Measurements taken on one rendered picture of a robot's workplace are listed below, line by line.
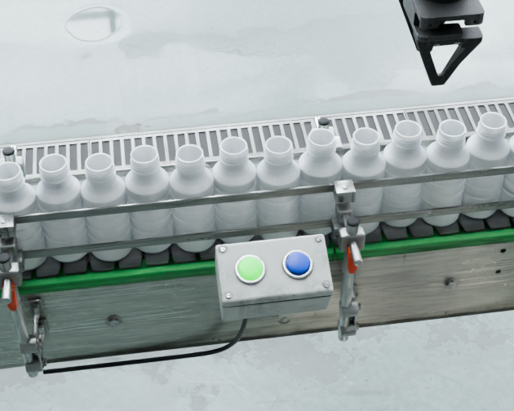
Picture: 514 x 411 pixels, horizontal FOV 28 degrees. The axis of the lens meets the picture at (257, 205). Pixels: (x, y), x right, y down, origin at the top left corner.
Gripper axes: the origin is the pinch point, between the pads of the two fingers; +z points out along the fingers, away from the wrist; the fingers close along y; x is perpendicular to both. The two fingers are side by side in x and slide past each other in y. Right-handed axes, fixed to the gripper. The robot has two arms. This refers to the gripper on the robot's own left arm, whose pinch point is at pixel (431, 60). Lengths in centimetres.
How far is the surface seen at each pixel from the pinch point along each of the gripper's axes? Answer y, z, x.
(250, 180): -13.3, 27.5, -18.4
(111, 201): -11.8, 27.4, -37.1
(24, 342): -4, 45, -51
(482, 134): -15.1, 24.7, 13.7
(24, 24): -223, 139, -75
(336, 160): -14.8, 26.7, -6.5
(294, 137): -150, 139, 10
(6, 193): -13, 25, -50
